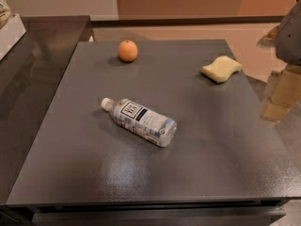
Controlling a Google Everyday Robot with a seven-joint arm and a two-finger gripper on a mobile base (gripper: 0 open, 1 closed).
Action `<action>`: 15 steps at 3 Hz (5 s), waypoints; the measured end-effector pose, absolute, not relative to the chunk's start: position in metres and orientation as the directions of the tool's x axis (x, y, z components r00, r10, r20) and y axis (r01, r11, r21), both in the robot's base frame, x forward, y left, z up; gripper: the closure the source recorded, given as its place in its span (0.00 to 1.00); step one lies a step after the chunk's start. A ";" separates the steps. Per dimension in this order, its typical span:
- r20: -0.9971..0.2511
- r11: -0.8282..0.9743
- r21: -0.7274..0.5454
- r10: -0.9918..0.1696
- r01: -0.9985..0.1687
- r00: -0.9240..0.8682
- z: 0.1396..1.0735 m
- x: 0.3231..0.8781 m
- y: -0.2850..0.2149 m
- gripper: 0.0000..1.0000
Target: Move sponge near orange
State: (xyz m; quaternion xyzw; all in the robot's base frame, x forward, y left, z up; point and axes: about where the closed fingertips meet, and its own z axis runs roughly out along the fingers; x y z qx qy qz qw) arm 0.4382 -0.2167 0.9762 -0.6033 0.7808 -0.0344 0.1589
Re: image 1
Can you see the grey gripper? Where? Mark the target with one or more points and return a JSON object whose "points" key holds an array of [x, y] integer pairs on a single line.
{"points": [[290, 38]]}

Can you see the yellow sponge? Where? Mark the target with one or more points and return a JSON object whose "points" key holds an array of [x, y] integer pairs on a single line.
{"points": [[221, 69]]}

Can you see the orange fruit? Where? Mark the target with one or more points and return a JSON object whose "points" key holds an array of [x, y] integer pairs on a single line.
{"points": [[127, 51]]}

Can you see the clear plastic water bottle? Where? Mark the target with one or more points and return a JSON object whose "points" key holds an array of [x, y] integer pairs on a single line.
{"points": [[140, 120]]}

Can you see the dark side counter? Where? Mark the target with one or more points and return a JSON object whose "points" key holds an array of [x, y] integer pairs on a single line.
{"points": [[29, 76]]}

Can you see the white box on counter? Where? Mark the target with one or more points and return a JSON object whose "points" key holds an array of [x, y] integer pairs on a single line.
{"points": [[10, 34]]}

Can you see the packaged item on box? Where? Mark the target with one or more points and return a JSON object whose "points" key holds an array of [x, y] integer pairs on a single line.
{"points": [[5, 13]]}

